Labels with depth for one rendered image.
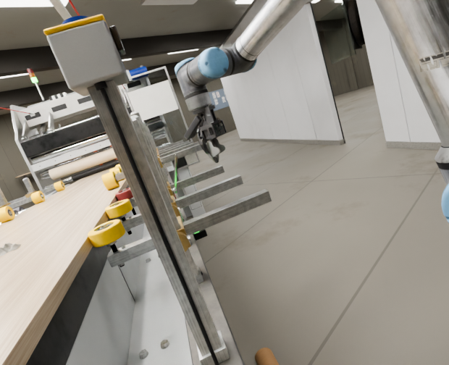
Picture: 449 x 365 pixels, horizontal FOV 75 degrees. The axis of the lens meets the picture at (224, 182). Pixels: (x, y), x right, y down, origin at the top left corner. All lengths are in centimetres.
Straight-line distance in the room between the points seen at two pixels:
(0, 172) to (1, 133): 128
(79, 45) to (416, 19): 50
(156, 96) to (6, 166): 902
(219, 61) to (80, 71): 65
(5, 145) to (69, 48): 1168
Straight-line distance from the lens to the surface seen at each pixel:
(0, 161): 1200
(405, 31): 62
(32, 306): 53
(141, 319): 91
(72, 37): 42
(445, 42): 61
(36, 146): 370
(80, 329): 62
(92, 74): 41
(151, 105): 347
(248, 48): 103
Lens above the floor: 107
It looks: 13 degrees down
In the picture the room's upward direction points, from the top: 19 degrees counter-clockwise
